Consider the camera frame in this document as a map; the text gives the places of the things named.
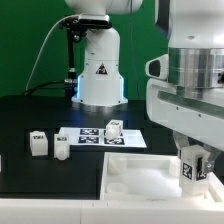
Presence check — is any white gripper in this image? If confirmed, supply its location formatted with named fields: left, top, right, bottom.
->
left=146, top=78, right=224, bottom=174

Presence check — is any white square tabletop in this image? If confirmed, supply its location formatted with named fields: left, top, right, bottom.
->
left=100, top=152, right=224, bottom=203

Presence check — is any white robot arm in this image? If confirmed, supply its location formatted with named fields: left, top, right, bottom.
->
left=65, top=0, right=224, bottom=173

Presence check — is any white marker sheet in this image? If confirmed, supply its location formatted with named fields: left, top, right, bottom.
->
left=59, top=127, right=146, bottom=148

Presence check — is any white obstacle fence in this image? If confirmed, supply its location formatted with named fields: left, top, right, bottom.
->
left=0, top=199, right=224, bottom=224

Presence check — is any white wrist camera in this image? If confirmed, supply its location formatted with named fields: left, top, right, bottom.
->
left=145, top=54, right=169, bottom=80

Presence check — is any black cable bundle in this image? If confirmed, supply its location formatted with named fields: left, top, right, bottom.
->
left=21, top=79, right=78, bottom=97

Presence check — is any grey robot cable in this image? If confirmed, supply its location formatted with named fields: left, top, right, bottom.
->
left=25, top=14, right=79, bottom=92

